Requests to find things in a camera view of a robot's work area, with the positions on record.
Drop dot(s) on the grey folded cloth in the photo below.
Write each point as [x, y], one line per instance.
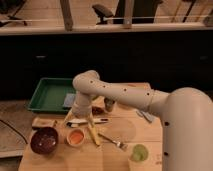
[146, 115]

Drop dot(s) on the small dark jar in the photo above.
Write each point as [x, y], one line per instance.
[109, 104]

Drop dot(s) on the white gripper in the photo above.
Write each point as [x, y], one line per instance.
[82, 107]

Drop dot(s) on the wooden block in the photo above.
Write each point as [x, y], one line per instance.
[43, 122]

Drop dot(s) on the yellow banana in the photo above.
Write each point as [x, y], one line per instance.
[94, 135]

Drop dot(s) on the brown food item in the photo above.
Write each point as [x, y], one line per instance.
[97, 110]

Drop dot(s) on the green plastic cup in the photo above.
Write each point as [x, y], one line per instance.
[139, 153]

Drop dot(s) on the silver metal fork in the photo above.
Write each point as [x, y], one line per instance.
[119, 144]

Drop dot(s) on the black white marker pen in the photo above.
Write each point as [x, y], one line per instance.
[76, 122]

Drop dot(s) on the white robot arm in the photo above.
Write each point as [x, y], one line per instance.
[186, 115]

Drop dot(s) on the dark red bowl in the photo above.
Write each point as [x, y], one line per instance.
[44, 141]

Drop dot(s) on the black office chair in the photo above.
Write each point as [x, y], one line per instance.
[102, 12]

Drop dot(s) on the green plastic tray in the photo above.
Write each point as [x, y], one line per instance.
[50, 94]

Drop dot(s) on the red yellow apple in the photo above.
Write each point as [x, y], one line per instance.
[76, 137]

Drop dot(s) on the blue sponge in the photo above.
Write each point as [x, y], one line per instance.
[69, 100]

